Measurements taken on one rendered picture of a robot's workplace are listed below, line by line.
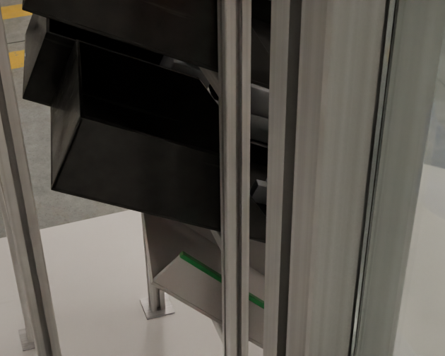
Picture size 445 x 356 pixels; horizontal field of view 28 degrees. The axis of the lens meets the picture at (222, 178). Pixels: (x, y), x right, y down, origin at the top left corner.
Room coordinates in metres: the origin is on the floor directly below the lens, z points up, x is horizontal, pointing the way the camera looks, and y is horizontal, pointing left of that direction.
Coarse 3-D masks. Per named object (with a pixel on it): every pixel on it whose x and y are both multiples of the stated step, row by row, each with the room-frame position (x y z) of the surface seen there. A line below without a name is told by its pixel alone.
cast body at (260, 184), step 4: (256, 180) 0.66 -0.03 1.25; (260, 180) 0.66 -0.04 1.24; (256, 184) 0.66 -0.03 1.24; (260, 184) 0.65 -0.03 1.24; (264, 184) 0.66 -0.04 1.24; (252, 188) 0.66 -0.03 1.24; (256, 188) 0.65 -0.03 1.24; (260, 188) 0.65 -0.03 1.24; (264, 188) 0.65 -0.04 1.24; (252, 192) 0.65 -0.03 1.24; (256, 192) 0.65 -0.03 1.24; (260, 192) 0.65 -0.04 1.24; (264, 192) 0.65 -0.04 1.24; (252, 196) 0.65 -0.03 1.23; (256, 196) 0.65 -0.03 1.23; (260, 196) 0.65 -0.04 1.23; (264, 196) 0.65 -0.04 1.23; (256, 200) 0.65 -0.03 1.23; (260, 200) 0.65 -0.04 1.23; (264, 200) 0.65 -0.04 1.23
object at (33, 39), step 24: (48, 24) 0.74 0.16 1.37; (48, 48) 0.72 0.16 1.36; (72, 48) 0.72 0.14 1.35; (120, 48) 0.85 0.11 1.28; (24, 72) 0.76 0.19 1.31; (48, 72) 0.72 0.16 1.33; (24, 96) 0.71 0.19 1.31; (48, 96) 0.72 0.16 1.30; (216, 96) 0.86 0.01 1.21; (264, 144) 0.79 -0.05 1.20
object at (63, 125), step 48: (96, 48) 0.70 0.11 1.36; (96, 96) 0.70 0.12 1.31; (144, 96) 0.71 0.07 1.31; (192, 96) 0.72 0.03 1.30; (96, 144) 0.58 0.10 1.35; (144, 144) 0.58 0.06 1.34; (192, 144) 0.72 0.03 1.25; (96, 192) 0.58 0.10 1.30; (144, 192) 0.58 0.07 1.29; (192, 192) 0.59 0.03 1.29
